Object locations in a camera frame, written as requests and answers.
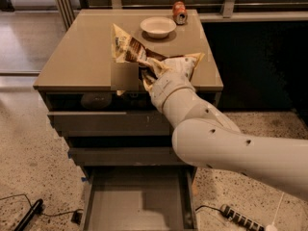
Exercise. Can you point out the grey bowl in drawer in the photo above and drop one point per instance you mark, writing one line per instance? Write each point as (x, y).
(96, 100)

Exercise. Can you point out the orange soda can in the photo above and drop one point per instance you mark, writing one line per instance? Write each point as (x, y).
(179, 13)

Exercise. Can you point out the grey drawer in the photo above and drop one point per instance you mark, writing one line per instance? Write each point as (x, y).
(125, 156)
(105, 124)
(140, 201)

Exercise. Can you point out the middle grey drawer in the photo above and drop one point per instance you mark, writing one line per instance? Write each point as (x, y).
(125, 156)

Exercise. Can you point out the tan drawer cabinet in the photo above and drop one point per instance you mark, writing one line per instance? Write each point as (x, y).
(83, 63)

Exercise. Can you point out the brown chip bag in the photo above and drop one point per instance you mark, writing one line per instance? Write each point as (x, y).
(127, 49)

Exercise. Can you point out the white bowl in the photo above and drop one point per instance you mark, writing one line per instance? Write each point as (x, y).
(158, 27)

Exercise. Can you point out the bottom grey drawer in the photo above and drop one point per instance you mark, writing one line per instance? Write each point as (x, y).
(140, 201)

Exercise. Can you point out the black power adapter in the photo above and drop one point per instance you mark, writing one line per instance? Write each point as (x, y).
(77, 216)

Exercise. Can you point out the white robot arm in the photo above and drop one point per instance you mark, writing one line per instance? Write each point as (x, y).
(204, 137)

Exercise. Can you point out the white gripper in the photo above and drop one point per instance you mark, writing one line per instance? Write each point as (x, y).
(166, 85)

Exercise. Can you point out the black bar on floor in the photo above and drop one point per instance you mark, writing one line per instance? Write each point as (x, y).
(35, 209)

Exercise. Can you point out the top grey drawer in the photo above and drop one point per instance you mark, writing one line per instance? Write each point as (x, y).
(105, 124)

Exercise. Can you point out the black power strip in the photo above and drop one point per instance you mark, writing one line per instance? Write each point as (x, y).
(232, 215)

